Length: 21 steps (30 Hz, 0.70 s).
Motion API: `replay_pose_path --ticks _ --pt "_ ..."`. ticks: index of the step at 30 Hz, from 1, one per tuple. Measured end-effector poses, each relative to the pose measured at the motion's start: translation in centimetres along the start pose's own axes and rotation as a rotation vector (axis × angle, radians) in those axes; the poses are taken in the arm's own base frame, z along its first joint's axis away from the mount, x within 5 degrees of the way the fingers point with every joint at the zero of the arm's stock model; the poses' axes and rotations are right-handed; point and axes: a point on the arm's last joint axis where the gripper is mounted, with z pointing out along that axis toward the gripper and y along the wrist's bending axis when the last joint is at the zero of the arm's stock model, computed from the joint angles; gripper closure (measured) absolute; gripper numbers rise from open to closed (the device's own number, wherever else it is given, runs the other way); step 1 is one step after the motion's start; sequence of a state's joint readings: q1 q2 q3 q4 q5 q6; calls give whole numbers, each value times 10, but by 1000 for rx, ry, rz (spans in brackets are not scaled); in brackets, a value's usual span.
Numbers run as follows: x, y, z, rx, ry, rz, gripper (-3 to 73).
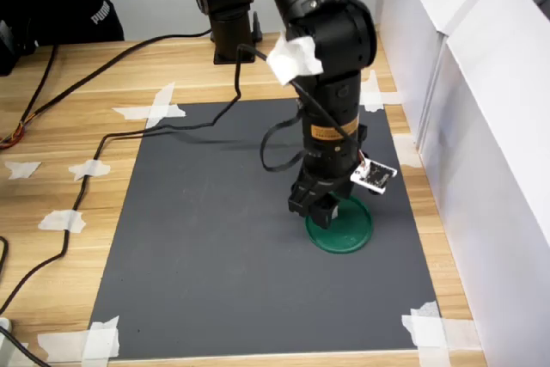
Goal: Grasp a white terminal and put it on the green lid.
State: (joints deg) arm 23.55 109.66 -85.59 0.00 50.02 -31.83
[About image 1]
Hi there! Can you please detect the round green lid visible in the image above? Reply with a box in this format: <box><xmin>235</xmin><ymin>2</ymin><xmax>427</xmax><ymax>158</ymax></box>
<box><xmin>304</xmin><ymin>193</ymin><xmax>374</xmax><ymax>255</ymax></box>

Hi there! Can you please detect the white tape piece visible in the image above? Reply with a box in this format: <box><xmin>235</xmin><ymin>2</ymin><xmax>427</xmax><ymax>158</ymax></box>
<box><xmin>359</xmin><ymin>69</ymin><xmax>403</xmax><ymax>113</ymax></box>
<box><xmin>68</xmin><ymin>159</ymin><xmax>112</xmax><ymax>182</ymax></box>
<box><xmin>3</xmin><ymin>160</ymin><xmax>42</xmax><ymax>180</ymax></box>
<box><xmin>401</xmin><ymin>301</ymin><xmax>483</xmax><ymax>367</ymax></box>
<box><xmin>112</xmin><ymin>82</ymin><xmax>186</xmax><ymax>130</ymax></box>
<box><xmin>393</xmin><ymin>134</ymin><xmax>425</xmax><ymax>169</ymax></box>
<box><xmin>37</xmin><ymin>209</ymin><xmax>87</xmax><ymax>234</ymax></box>
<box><xmin>36</xmin><ymin>315</ymin><xmax>121</xmax><ymax>364</ymax></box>

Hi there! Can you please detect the dark grey mat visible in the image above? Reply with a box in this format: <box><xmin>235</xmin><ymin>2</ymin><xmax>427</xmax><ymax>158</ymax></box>
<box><xmin>88</xmin><ymin>98</ymin><xmax>442</xmax><ymax>360</ymax></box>

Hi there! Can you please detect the white tape wad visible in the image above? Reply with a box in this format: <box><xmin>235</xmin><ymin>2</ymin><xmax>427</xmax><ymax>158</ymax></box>
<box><xmin>266</xmin><ymin>33</ymin><xmax>324</xmax><ymax>85</ymax></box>

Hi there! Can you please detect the white partition panel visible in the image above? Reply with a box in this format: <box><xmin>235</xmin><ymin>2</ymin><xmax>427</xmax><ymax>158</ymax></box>
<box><xmin>418</xmin><ymin>0</ymin><xmax>550</xmax><ymax>367</ymax></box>
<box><xmin>377</xmin><ymin>0</ymin><xmax>504</xmax><ymax>151</ymax></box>

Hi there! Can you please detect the black device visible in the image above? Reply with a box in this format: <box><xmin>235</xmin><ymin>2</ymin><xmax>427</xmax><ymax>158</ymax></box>
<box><xmin>0</xmin><ymin>18</ymin><xmax>28</xmax><ymax>76</ymax></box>

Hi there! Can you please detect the small camera circuit board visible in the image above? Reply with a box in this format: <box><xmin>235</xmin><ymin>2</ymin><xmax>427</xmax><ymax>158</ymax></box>
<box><xmin>350</xmin><ymin>159</ymin><xmax>399</xmax><ymax>195</ymax></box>

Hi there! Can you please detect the black camera cable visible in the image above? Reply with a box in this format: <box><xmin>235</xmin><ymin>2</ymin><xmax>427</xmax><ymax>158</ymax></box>
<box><xmin>0</xmin><ymin>42</ymin><xmax>366</xmax><ymax>316</ymax></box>

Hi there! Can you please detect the black power cable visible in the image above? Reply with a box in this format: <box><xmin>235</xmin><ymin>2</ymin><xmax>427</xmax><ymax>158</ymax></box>
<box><xmin>23</xmin><ymin>27</ymin><xmax>214</xmax><ymax>127</ymax></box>

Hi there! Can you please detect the black cable with coloured wires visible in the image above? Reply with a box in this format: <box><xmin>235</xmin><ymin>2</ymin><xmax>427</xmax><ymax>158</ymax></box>
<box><xmin>0</xmin><ymin>42</ymin><xmax>60</xmax><ymax>151</ymax></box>

